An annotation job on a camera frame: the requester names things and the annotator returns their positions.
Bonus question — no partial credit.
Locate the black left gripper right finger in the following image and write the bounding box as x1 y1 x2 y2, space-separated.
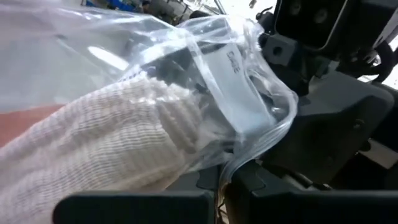
225 160 398 224

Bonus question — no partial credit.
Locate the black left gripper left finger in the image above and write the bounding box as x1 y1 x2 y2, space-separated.
52 167 219 224

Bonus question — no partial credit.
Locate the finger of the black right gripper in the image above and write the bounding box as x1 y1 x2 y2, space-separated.
142 42 238 101
264 71 395 185

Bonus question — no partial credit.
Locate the clear plastic zip bag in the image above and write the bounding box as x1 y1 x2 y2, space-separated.
0 0 300 185

